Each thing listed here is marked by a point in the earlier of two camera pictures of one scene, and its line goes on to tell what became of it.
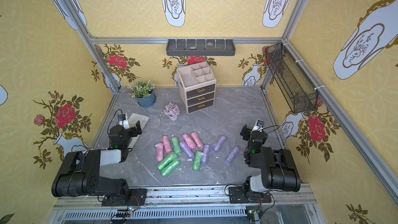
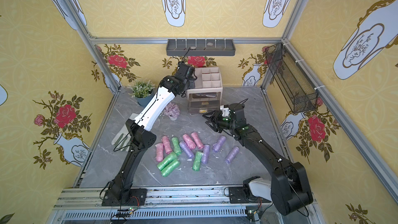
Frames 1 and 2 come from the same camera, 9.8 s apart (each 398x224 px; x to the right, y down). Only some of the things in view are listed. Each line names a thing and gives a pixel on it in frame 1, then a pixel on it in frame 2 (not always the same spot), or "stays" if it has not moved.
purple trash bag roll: x=206 y=150 stays
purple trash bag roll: x=232 y=155 stays
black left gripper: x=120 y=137 -> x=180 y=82
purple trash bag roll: x=220 y=142 stays
